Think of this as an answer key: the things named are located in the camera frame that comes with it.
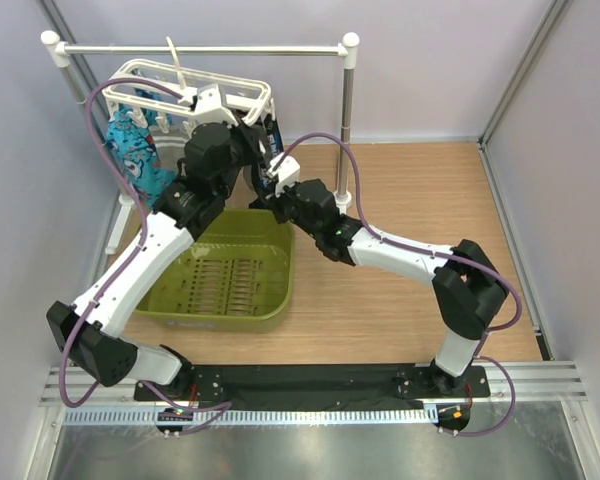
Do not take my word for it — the white clip sock hanger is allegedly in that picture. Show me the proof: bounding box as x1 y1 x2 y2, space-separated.
102 58 274 134

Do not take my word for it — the black patterned sock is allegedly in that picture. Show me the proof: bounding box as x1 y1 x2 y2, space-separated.
244 150 272 209
263 102 284 157

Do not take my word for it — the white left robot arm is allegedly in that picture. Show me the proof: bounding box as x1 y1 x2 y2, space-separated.
46 121 271 400

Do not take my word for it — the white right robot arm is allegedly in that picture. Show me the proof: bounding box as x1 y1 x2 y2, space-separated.
245 167 509 396

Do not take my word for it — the grey striped sock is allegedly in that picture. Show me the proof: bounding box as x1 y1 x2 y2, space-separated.
150 127 189 171

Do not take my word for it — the green plastic basket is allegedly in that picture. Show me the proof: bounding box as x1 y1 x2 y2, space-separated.
135 209 296 333

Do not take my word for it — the blue shark pattern sock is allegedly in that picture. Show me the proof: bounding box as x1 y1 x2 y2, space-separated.
106 107 177 207

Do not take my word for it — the white metal drying rack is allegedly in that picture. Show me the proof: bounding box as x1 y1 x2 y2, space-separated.
40 30 360 255

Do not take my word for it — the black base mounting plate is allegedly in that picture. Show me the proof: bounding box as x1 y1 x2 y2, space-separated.
134 362 491 412

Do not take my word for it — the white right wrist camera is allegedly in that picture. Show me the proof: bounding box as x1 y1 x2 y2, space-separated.
269 153 300 191

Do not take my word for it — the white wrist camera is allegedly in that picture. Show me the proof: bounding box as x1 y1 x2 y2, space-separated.
269 153 300 191
178 83 238 127

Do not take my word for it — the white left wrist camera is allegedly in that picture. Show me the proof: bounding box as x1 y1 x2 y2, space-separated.
178 83 238 127

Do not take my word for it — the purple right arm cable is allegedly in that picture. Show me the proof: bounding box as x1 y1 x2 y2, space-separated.
272 132 524 334

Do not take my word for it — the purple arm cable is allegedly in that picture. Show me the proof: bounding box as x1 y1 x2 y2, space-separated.
272 132 524 334
59 80 194 407

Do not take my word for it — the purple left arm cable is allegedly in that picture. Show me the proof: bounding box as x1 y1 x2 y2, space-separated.
59 80 194 407

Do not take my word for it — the aluminium slotted rail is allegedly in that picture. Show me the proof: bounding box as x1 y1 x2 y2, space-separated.
63 405 438 427

